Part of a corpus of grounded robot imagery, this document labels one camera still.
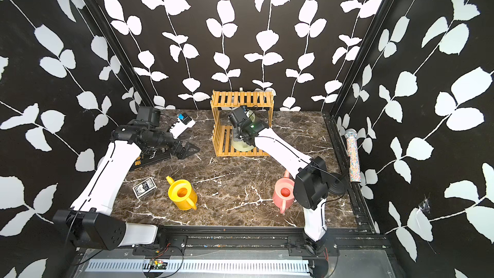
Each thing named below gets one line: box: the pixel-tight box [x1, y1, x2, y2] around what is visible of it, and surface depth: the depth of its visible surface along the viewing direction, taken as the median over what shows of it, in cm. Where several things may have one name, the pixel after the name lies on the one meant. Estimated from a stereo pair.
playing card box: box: [132, 176, 158, 199], surface depth 90 cm
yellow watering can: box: [165, 175, 199, 212], surface depth 79 cm
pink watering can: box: [272, 168, 296, 215], surface depth 80 cm
